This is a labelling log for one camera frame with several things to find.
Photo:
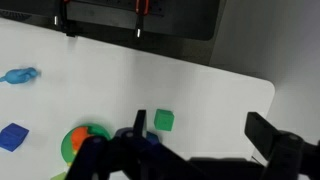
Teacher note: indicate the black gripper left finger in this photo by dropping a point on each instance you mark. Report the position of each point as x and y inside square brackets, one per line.
[140, 121]

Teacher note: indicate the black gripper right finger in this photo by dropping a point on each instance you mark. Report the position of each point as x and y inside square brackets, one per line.
[263, 133]

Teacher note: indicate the light blue plush toy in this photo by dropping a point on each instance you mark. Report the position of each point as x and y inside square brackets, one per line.
[20, 76]

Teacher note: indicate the orange plush toy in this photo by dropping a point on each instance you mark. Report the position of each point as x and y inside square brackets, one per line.
[80, 136]

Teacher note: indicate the green bowl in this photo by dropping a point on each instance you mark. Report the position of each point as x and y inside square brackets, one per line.
[68, 148]

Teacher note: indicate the lime green toy cube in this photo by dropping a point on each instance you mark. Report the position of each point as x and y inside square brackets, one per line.
[60, 176]

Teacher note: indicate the blue toy cube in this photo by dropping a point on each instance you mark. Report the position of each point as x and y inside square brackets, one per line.
[12, 136]

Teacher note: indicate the black equipment box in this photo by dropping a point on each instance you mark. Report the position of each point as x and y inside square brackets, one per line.
[180, 16]

